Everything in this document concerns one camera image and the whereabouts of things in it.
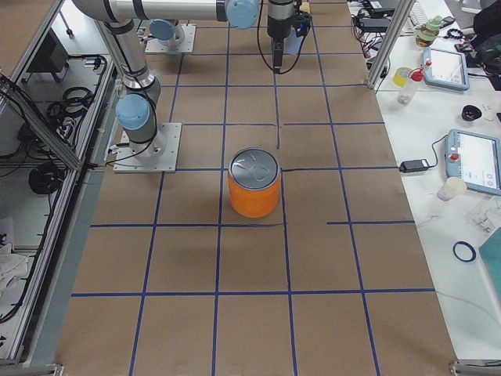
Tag blue teach pendant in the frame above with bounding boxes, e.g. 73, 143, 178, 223
445, 129, 500, 196
422, 47, 470, 91

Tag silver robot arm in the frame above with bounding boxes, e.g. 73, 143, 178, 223
149, 19, 186, 45
74, 1, 262, 163

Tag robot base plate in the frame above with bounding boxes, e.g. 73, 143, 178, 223
145, 23, 196, 55

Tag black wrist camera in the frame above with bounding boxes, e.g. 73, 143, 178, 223
293, 10, 312, 38

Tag black power adapter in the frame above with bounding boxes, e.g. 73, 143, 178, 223
398, 159, 431, 173

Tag wooden mug tree stand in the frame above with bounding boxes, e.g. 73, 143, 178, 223
297, 1, 311, 13

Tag light blue plastic cup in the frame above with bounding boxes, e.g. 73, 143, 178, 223
284, 29, 303, 56

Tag blue tape ring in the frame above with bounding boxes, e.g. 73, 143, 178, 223
452, 240, 478, 263

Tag aluminium frame post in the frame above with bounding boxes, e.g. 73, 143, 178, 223
365, 0, 415, 89

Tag green glass teapot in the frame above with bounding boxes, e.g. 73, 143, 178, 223
415, 16, 442, 48

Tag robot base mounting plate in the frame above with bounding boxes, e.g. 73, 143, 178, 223
113, 123, 182, 173

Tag orange cylindrical bin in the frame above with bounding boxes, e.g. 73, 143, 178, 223
228, 148, 280, 219

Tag clear squeeze bottle red cap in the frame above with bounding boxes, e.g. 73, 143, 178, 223
397, 67, 424, 105

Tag black small bowl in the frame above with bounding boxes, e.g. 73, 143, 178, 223
461, 105, 482, 121

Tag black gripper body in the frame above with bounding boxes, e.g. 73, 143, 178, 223
267, 0, 294, 39

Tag white paper cup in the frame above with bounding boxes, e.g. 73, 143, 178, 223
436, 176, 467, 201

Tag yellow tape roll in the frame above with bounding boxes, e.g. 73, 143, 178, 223
392, 67, 413, 88

